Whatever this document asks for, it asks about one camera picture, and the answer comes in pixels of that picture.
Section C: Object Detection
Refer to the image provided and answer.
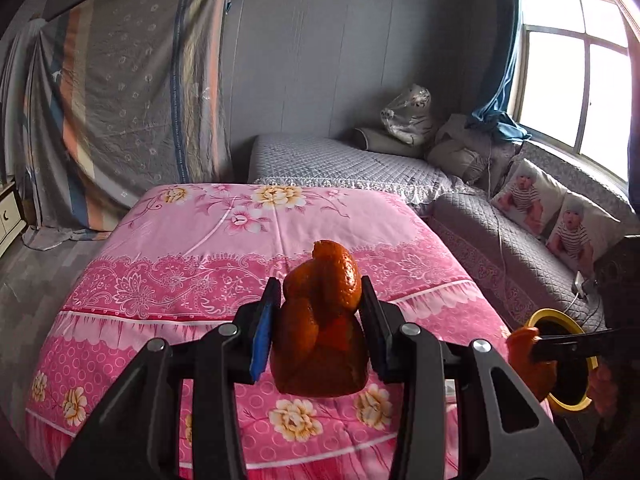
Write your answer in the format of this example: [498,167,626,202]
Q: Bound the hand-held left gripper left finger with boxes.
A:
[55,276,282,480]

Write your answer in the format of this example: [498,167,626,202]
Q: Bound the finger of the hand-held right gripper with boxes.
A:
[530,327,632,364]

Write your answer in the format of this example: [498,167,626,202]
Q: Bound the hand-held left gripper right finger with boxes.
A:
[359,276,584,480]

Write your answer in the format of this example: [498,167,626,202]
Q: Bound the black bin with yellow rim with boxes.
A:
[525,308,601,413]

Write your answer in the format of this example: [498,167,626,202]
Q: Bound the orange peel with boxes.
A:
[506,326,557,402]
[270,240,370,398]

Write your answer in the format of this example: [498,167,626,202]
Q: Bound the white charger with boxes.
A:
[571,271,598,301]

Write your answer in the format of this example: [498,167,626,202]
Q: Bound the baby print pillow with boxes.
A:
[545,191,628,276]
[491,159,568,238]

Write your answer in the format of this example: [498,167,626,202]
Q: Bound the pink floral blanket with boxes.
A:
[25,182,556,480]

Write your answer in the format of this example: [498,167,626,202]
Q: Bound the grey quilted sofa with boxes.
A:
[427,140,640,333]

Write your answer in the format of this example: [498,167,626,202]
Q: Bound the grey quilted mattress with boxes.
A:
[248,133,471,203]

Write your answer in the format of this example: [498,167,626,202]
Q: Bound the grey roll pillow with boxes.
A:
[354,127,427,159]

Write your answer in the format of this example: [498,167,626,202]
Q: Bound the pile of grey clothes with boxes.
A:
[427,114,522,187]

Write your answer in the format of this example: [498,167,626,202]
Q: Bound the window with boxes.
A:
[510,0,640,182]

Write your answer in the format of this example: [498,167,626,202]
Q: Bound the plush toy in plastic bag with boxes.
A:
[380,84,444,146]

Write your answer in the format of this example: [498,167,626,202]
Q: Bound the blue curtain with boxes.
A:
[467,0,534,144]

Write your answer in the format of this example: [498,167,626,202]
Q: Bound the striped grey hanging sheet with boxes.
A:
[22,0,233,242]

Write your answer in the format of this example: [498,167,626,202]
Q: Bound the white cabinet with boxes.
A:
[0,180,27,261]

